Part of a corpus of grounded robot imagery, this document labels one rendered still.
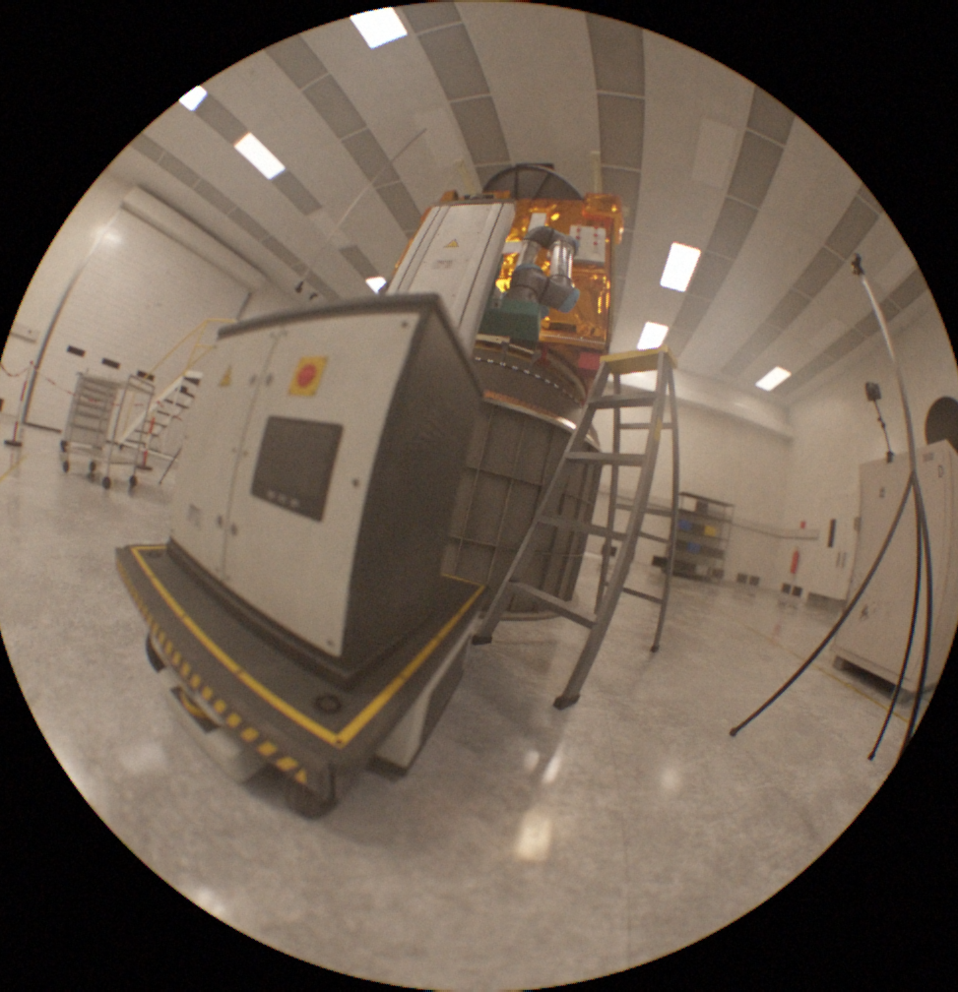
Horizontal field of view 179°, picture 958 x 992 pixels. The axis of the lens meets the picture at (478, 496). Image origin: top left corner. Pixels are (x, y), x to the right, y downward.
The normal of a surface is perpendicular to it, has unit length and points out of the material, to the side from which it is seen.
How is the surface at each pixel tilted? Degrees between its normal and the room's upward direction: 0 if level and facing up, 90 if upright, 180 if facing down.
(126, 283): 90
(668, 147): 180
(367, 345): 90
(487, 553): 90
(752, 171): 180
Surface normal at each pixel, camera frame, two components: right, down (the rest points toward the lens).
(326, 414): -0.19, -0.07
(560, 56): -0.23, 0.97
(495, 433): 0.14, 0.00
